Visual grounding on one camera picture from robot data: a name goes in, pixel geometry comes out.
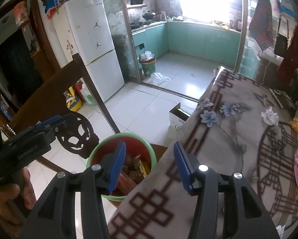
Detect green red trash bucket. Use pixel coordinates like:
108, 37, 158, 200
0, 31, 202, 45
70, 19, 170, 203
86, 133, 157, 203

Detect small green kitchen bin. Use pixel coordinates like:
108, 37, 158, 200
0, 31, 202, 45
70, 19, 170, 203
139, 51, 157, 77

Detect teal kitchen cabinets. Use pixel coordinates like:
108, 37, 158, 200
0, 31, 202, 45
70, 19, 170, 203
132, 22, 240, 68

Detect left hand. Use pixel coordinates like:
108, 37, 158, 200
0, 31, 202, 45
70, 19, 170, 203
0, 167, 37, 224

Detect dark wooden chair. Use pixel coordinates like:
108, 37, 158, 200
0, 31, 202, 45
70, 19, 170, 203
1, 52, 121, 172

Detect yellow bottle on floor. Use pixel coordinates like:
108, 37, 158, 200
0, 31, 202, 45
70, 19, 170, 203
64, 86, 82, 112

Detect green detergent bottle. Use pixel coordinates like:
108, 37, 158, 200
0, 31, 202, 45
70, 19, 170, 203
81, 83, 97, 106

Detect patterned floral tablecloth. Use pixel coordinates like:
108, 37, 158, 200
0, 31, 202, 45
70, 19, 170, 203
108, 67, 298, 238

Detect crumpled white paper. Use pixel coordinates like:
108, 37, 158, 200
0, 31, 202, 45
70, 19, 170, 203
261, 106, 279, 126

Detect cardboard box on floor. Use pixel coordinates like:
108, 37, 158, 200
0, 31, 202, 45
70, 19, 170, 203
169, 103, 191, 131

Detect white refrigerator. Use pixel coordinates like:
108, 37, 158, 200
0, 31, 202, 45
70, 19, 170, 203
52, 0, 125, 101

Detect clear bag on floor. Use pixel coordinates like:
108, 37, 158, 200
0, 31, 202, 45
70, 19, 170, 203
150, 72, 171, 86

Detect black hanging handbag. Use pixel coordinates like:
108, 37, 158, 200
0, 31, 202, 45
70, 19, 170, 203
273, 16, 289, 58

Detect plaid hanging cloth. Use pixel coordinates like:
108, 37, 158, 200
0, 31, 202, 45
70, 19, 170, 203
249, 0, 274, 51

